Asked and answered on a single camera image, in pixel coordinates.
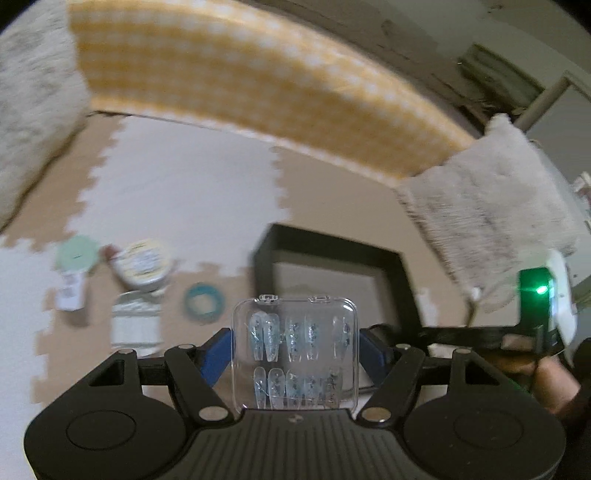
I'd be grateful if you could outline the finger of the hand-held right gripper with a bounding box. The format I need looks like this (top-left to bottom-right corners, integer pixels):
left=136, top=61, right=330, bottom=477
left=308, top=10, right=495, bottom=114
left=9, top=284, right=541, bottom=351
left=418, top=324, right=522, bottom=348

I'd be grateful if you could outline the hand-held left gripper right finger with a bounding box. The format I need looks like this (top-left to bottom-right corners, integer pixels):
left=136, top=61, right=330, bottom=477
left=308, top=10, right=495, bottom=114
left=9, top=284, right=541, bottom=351
left=355, top=327, right=509, bottom=425

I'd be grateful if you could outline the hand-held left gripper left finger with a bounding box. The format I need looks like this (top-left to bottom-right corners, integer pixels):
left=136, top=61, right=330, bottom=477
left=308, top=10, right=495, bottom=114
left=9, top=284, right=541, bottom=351
left=88, top=327, right=236, bottom=428

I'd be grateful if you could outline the teal core clear tape roll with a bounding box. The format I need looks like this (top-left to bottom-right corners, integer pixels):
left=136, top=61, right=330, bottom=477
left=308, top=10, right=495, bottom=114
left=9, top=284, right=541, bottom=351
left=183, top=282, right=226, bottom=322

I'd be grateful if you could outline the clear press-on nail case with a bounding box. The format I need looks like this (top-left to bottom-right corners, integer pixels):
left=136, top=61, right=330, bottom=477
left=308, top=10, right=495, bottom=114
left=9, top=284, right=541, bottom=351
left=230, top=293, right=362, bottom=411

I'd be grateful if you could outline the glass jar with silver lid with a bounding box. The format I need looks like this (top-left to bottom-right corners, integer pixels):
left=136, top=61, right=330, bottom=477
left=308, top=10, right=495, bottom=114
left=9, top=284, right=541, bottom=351
left=110, top=290, right=163, bottom=349

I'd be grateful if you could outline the cream jar with yellow label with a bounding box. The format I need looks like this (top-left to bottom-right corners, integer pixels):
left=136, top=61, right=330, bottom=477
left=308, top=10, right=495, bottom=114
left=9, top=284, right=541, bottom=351
left=111, top=239, right=176, bottom=296

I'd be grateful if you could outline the black storage box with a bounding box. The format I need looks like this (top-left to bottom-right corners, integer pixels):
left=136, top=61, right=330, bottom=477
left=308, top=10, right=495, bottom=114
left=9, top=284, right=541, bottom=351
left=252, top=223, right=430, bottom=337

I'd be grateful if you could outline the mint green round lid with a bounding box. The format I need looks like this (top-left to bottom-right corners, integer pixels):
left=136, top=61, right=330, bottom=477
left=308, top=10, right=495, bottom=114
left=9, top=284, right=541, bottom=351
left=54, top=235, right=100, bottom=275

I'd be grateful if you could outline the person's right forearm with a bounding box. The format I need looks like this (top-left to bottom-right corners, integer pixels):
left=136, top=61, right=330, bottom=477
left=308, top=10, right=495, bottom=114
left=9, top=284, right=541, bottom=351
left=556, top=339, right=591, bottom=480

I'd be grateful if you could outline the person's right hand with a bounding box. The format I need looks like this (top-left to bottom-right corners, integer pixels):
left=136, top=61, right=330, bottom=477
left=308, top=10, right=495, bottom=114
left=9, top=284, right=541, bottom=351
left=496, top=354, right=581, bottom=415

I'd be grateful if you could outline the fluffy beige pillow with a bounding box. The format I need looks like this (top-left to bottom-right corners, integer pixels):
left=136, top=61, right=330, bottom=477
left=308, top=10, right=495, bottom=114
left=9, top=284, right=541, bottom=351
left=396, top=113, right=580, bottom=301
left=0, top=0, right=90, bottom=229

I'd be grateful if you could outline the small white box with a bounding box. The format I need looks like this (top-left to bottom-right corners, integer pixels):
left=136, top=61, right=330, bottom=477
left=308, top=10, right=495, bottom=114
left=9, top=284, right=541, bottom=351
left=56, top=270, right=86, bottom=312

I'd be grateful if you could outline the white foam puzzle mat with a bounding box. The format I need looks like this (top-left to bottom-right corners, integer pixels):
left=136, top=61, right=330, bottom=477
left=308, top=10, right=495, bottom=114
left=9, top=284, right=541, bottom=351
left=69, top=115, right=296, bottom=278

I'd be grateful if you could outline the wooden furniture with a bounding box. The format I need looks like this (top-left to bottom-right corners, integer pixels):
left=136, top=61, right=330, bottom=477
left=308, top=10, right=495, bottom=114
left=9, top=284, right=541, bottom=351
left=457, top=44, right=552, bottom=125

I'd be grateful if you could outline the yellow checkered cushion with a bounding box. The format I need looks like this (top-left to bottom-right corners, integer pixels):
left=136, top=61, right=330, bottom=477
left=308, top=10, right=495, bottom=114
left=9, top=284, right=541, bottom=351
left=67, top=0, right=476, bottom=190

